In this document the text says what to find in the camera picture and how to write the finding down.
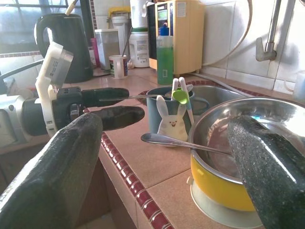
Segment white hose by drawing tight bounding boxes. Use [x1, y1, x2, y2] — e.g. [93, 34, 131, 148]
[188, 71, 263, 97]

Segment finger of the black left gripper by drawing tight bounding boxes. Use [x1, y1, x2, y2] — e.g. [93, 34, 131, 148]
[81, 87, 130, 107]
[94, 105, 145, 131]

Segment black electric kettle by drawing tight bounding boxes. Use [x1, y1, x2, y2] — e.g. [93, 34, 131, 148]
[34, 13, 94, 84]

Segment white water filter housing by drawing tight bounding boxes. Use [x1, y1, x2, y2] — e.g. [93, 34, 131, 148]
[108, 6, 132, 56]

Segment pink bottle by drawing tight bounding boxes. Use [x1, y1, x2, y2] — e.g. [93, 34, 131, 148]
[90, 37, 101, 69]

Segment window with grille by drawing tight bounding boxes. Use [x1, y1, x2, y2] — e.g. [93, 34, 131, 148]
[0, 0, 83, 54]

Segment thin white tube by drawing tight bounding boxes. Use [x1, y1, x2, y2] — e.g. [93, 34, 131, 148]
[202, 0, 254, 67]

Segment steel wall tap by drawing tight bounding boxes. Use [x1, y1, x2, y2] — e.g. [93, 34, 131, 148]
[255, 0, 290, 62]

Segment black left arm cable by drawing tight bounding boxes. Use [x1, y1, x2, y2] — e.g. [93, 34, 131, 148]
[0, 59, 45, 81]

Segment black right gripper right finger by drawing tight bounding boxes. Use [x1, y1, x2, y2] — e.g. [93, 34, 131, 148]
[227, 115, 305, 229]

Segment beige water ioniser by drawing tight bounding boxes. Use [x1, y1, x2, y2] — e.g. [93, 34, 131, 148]
[146, 0, 205, 75]

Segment clear plastic canister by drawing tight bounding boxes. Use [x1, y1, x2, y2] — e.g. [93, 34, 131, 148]
[94, 28, 121, 71]

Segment steel table knife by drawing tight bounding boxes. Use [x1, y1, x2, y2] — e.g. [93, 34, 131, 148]
[99, 94, 160, 102]

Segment white striped mug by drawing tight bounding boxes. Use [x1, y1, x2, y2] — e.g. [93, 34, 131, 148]
[108, 54, 129, 80]

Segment stainless steel bowl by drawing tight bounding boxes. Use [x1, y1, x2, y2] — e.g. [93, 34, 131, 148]
[189, 96, 305, 187]

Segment yellow suction bowl base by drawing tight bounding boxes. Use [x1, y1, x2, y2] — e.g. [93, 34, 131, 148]
[186, 155, 264, 229]

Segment steel sink basin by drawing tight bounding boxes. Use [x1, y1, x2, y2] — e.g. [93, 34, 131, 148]
[137, 83, 248, 107]

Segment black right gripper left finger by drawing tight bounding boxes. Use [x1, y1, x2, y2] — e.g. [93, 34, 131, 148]
[0, 112, 103, 229]

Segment white labelled tub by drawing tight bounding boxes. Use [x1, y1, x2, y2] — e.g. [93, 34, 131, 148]
[129, 27, 151, 69]

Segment white green training chopsticks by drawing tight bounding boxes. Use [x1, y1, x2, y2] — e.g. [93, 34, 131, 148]
[171, 76, 195, 125]

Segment blue bunny mug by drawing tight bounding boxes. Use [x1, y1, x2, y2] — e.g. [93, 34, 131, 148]
[145, 85, 211, 142]

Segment steel fork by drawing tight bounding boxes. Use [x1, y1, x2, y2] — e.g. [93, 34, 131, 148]
[140, 132, 234, 157]

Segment green dish soap bottle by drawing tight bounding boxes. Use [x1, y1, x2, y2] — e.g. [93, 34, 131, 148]
[156, 22, 174, 86]

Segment white plastic jug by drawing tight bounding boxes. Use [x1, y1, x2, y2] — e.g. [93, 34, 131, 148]
[130, 0, 155, 29]

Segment thin metal spoon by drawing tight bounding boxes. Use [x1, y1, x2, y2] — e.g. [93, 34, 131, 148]
[121, 26, 133, 58]

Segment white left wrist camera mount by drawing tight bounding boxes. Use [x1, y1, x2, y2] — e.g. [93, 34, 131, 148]
[35, 42, 74, 138]

